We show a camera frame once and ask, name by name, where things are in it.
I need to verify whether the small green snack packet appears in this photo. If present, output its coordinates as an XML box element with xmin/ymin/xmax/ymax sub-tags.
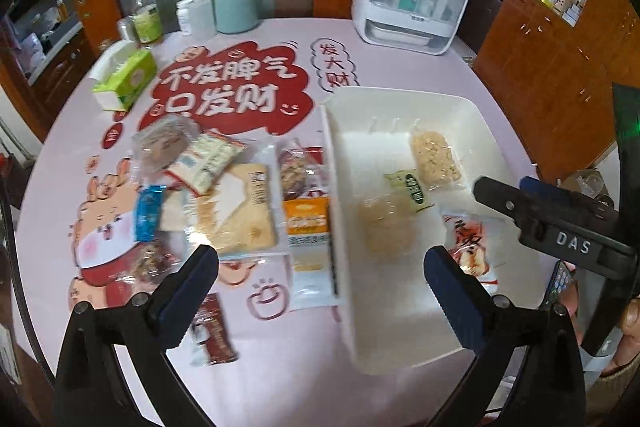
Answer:
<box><xmin>384</xmin><ymin>169</ymin><xmax>435</xmax><ymax>214</ymax></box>

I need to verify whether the orange and clear snack packet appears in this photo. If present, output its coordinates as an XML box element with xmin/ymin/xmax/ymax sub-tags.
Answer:
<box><xmin>282</xmin><ymin>198</ymin><xmax>341</xmax><ymax>310</ymax></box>

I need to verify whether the beige wafer biscuit packet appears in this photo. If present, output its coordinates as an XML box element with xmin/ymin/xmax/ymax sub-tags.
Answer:
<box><xmin>159</xmin><ymin>189</ymin><xmax>201</xmax><ymax>233</ymax></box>

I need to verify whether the black smartphone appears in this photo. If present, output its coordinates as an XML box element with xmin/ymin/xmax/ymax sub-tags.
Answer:
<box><xmin>540</xmin><ymin>259</ymin><xmax>576</xmax><ymax>313</ymax></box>

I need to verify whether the round pale pastry packet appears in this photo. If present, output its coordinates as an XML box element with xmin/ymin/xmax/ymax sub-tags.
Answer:
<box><xmin>357</xmin><ymin>197</ymin><xmax>421</xmax><ymax>258</ymax></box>

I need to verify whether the pink printed tablecloth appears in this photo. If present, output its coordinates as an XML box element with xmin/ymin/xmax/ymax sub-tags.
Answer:
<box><xmin>15</xmin><ymin>14</ymin><xmax>591</xmax><ymax>427</ymax></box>

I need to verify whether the brown coffee sachet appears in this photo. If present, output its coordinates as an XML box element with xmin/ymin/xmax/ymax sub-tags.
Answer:
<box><xmin>190</xmin><ymin>293</ymin><xmax>240</xmax><ymax>365</ymax></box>

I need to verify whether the white squeeze wash bottle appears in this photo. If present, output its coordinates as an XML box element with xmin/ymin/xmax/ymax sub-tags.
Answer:
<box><xmin>170</xmin><ymin>0</ymin><xmax>216</xmax><ymax>38</ymax></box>

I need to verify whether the clear grey nut bar packet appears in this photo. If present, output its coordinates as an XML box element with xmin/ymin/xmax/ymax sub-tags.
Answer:
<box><xmin>131</xmin><ymin>116</ymin><xmax>201</xmax><ymax>182</ymax></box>

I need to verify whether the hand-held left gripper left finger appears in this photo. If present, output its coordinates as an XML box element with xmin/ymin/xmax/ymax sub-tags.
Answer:
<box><xmin>54</xmin><ymin>244</ymin><xmax>221</xmax><ymax>427</ymax></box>

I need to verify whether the dark nut cluster packet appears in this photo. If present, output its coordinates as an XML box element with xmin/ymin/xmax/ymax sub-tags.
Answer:
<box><xmin>276</xmin><ymin>139</ymin><xmax>328</xmax><ymax>202</ymax></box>

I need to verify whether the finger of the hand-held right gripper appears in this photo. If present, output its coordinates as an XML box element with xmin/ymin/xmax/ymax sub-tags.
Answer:
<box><xmin>472</xmin><ymin>176</ymin><xmax>640</xmax><ymax>280</ymax></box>
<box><xmin>519</xmin><ymin>176</ymin><xmax>620</xmax><ymax>229</ymax></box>

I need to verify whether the blue foil snack packet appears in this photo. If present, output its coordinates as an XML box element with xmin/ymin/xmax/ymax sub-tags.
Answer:
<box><xmin>132</xmin><ymin>184</ymin><xmax>168</xmax><ymax>243</ymax></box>

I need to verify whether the person's right hand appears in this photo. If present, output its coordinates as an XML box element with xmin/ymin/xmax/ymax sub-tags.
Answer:
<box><xmin>607</xmin><ymin>294</ymin><xmax>640</xmax><ymax>375</ymax></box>

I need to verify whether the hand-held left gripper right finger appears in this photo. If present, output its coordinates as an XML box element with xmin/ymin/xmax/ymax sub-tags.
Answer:
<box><xmin>422</xmin><ymin>245</ymin><xmax>588</xmax><ymax>427</ymax></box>

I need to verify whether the green tissue box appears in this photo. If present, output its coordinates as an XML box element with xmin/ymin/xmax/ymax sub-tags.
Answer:
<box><xmin>91</xmin><ymin>42</ymin><xmax>158</xmax><ymax>110</ymax></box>

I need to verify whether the puffed rice cracker packet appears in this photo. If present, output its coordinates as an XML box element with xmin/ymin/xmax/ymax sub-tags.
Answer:
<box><xmin>409</xmin><ymin>127</ymin><xmax>466</xmax><ymax>188</ymax></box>

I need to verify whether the white printed snack packet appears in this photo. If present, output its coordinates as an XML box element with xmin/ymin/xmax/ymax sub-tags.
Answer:
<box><xmin>167</xmin><ymin>131</ymin><xmax>248</xmax><ymax>195</ymax></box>

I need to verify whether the clear bottle green label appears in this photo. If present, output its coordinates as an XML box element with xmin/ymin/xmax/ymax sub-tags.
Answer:
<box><xmin>129</xmin><ymin>0</ymin><xmax>163</xmax><ymax>45</ymax></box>

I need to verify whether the mint green canister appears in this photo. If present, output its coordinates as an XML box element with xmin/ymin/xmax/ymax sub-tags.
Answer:
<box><xmin>214</xmin><ymin>0</ymin><xmax>261</xmax><ymax>34</ymax></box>

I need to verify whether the small white pill bottle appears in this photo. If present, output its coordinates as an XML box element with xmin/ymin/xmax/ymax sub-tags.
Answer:
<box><xmin>175</xmin><ymin>3</ymin><xmax>193</xmax><ymax>35</ymax></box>

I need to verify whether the white plastic tray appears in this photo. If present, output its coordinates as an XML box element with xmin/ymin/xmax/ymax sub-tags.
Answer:
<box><xmin>320</xmin><ymin>86</ymin><xmax>506</xmax><ymax>375</ymax></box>

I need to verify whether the person's right forearm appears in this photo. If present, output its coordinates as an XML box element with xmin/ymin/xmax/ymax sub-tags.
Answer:
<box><xmin>587</xmin><ymin>359</ymin><xmax>640</xmax><ymax>413</ymax></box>

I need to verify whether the clear brown nut packet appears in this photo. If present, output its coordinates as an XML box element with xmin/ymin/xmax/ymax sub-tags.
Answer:
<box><xmin>127</xmin><ymin>239</ymin><xmax>188</xmax><ymax>288</ymax></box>

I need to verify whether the red and white snack packet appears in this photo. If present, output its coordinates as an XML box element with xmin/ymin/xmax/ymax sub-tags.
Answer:
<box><xmin>440</xmin><ymin>209</ymin><xmax>501</xmax><ymax>295</ymax></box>

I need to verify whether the large beige cracker packet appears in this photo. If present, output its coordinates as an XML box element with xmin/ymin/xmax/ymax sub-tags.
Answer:
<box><xmin>187</xmin><ymin>162</ymin><xmax>280</xmax><ymax>258</ymax></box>

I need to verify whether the wooden cabinet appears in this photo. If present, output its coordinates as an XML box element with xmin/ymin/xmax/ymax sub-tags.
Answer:
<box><xmin>472</xmin><ymin>0</ymin><xmax>640</xmax><ymax>180</ymax></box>

